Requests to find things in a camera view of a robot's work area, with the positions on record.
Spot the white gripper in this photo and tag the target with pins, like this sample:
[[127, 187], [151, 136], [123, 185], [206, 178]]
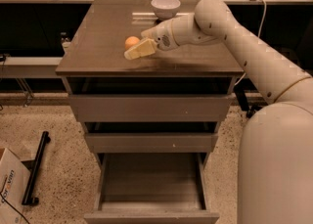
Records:
[[161, 36]]

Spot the orange fruit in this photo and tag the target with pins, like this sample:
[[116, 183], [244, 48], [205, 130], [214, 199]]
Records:
[[131, 41]]

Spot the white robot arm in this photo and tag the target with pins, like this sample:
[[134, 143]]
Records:
[[275, 162]]

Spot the grey drawer cabinet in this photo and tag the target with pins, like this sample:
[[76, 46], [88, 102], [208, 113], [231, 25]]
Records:
[[95, 62]]

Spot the grey top drawer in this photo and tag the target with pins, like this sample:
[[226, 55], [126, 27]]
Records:
[[149, 108]]

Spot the grey drawer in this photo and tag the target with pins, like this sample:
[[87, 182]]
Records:
[[149, 108], [151, 137], [151, 189]]

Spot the grey middle drawer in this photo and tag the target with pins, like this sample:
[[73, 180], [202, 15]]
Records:
[[151, 137]]

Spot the grey bottom drawer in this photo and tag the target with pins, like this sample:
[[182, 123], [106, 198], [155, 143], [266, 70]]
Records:
[[151, 189]]

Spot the white ceramic bowl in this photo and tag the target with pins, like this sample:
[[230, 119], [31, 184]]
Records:
[[165, 9]]

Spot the small clear bottle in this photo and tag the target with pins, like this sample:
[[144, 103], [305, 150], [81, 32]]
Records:
[[65, 41]]

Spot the black metal bar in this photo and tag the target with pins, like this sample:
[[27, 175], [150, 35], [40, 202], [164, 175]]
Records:
[[33, 166]]

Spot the white cardboard box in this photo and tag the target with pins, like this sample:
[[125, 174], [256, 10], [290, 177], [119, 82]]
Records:
[[13, 180]]

